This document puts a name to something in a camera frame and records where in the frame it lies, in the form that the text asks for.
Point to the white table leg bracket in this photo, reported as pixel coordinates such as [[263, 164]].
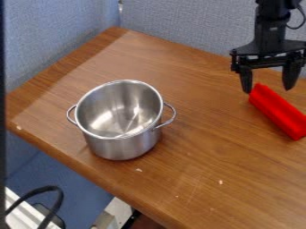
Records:
[[114, 216]]

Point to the stainless steel pot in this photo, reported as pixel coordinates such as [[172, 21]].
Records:
[[121, 116]]

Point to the black foreground arm link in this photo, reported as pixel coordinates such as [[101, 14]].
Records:
[[4, 225]]

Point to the white device with black pad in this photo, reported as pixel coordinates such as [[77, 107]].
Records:
[[25, 216]]

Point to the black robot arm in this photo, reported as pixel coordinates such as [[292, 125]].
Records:
[[280, 10]]

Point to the red plastic block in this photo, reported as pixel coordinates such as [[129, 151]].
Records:
[[284, 114]]

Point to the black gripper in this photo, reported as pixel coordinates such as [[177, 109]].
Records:
[[271, 50]]

